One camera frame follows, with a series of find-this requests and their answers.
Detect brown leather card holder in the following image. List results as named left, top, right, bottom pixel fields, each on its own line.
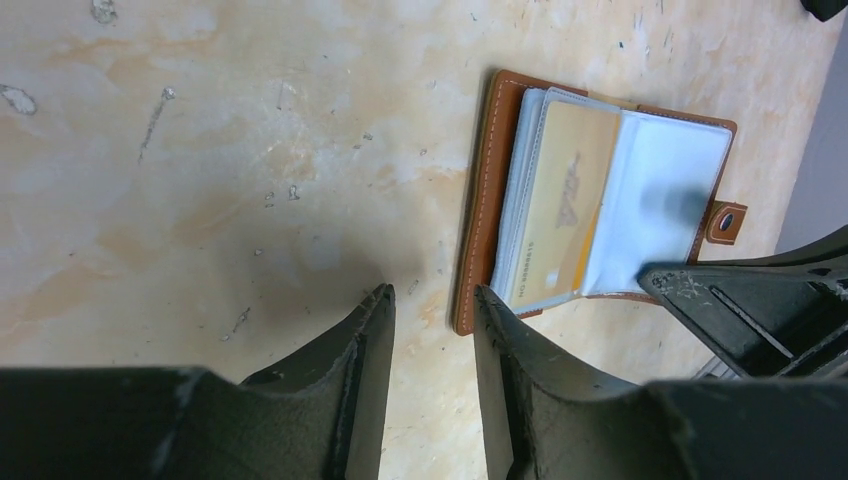
left=449, top=69, right=747, bottom=336

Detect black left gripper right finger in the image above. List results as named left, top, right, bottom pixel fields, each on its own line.
left=473, top=286, right=847, bottom=479

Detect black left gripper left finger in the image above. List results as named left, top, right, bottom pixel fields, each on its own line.
left=1, top=284, right=396, bottom=479

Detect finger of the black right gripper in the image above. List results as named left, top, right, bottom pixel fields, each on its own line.
left=638, top=228, right=847, bottom=378

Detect gold credit card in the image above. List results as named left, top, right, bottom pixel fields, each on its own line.
left=509, top=101, right=621, bottom=311

